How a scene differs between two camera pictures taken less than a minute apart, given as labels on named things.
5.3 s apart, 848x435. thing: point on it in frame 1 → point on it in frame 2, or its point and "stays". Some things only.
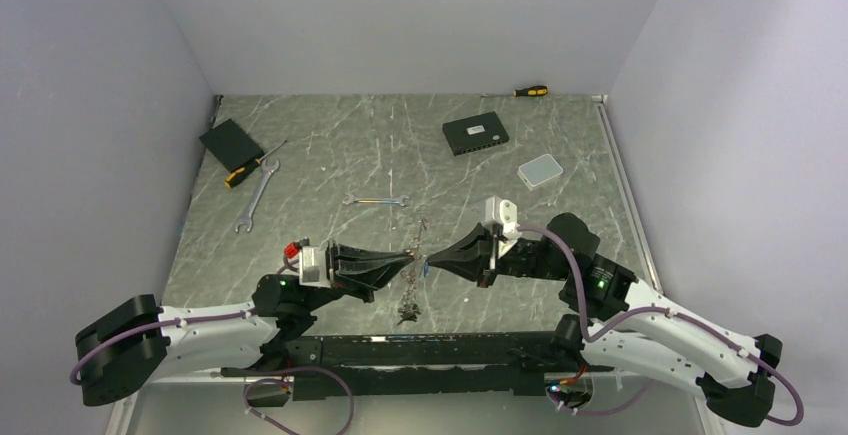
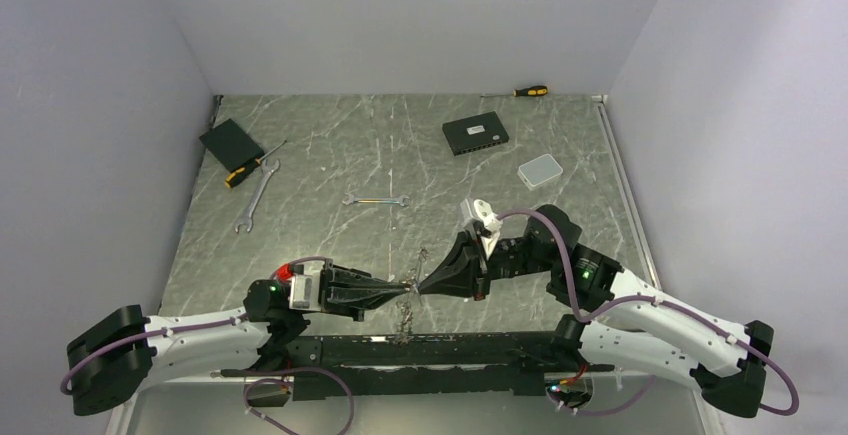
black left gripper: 360,271 → 349,291
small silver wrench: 351,199 stays
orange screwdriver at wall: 540,90 stays
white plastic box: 540,172 stays
